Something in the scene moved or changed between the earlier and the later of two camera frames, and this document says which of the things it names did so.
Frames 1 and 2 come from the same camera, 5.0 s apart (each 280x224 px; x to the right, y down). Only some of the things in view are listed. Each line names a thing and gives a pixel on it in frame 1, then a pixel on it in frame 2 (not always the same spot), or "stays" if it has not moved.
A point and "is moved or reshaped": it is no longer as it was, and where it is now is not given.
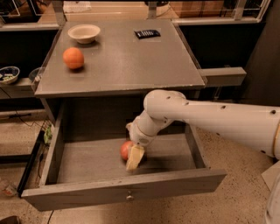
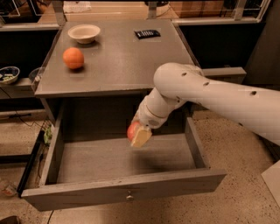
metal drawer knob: (129, 197) stays
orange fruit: (73, 58) stays
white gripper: (139, 135) -> (145, 117)
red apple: (125, 148) is moved or reshaped
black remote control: (147, 33) stays
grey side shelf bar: (224, 76) stays
